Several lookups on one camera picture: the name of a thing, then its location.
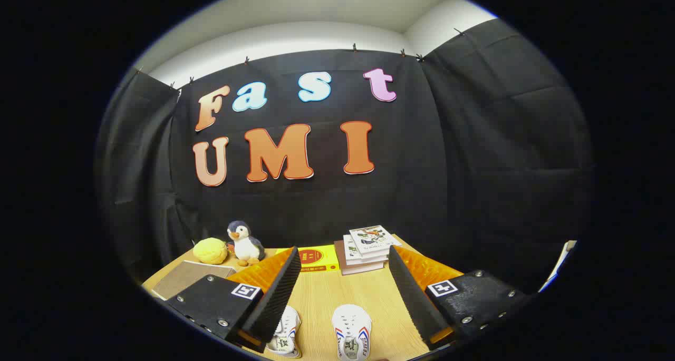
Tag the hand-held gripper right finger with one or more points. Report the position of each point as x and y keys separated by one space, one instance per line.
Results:
x=414 y=298

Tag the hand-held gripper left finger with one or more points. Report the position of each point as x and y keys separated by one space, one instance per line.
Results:
x=277 y=300

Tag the white canvas shoe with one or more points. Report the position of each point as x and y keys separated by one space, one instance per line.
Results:
x=350 y=324
x=287 y=334

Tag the beige fabric storage box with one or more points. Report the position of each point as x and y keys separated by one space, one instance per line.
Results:
x=184 y=279

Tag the plush penguin toy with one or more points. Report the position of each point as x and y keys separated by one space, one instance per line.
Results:
x=245 y=247

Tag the yellow book with red circle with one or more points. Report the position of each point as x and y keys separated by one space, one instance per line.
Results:
x=321 y=258

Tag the white illustrated book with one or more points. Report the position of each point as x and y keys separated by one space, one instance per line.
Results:
x=372 y=238

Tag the brown cover book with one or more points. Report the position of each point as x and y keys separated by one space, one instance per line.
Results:
x=340 y=255

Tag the yellow plush ball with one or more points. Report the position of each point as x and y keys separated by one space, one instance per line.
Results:
x=210 y=251

